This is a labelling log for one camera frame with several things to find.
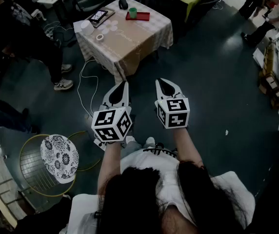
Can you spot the yellow-green hoop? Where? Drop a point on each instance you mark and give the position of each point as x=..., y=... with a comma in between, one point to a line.
x=96, y=163

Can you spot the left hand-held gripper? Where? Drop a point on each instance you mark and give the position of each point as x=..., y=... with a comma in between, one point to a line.
x=111, y=124

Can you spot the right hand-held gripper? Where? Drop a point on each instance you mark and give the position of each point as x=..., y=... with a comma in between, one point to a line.
x=176, y=113

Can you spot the red tray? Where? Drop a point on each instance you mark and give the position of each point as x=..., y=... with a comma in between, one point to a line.
x=143, y=16

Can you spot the white paper roll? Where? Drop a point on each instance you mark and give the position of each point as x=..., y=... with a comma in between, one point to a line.
x=87, y=27

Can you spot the white tape roll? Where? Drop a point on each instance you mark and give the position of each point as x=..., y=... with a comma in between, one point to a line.
x=100, y=37

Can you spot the person's left forearm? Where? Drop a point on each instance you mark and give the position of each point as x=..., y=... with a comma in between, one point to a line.
x=110, y=164

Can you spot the green cup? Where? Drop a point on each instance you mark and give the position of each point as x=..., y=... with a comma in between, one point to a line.
x=133, y=12

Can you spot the black picture frame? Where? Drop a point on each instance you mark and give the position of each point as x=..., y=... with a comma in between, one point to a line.
x=98, y=16

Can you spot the person's jeans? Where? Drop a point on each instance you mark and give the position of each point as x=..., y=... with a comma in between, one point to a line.
x=133, y=148

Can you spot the checked flower tablecloth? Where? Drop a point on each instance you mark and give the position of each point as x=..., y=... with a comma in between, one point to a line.
x=132, y=45

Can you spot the white tissue sheet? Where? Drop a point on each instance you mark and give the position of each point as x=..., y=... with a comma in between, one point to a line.
x=77, y=26

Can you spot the person's white shirt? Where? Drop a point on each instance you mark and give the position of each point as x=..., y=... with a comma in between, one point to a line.
x=154, y=167

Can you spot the person's right forearm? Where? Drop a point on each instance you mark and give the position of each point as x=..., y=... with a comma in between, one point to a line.
x=187, y=147

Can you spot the black zip case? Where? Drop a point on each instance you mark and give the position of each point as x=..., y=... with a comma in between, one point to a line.
x=123, y=3

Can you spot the floral stool cushion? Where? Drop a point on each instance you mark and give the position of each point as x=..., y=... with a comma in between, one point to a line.
x=59, y=157

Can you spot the person's white shoe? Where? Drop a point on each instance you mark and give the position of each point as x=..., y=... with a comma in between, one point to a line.
x=150, y=141
x=130, y=139

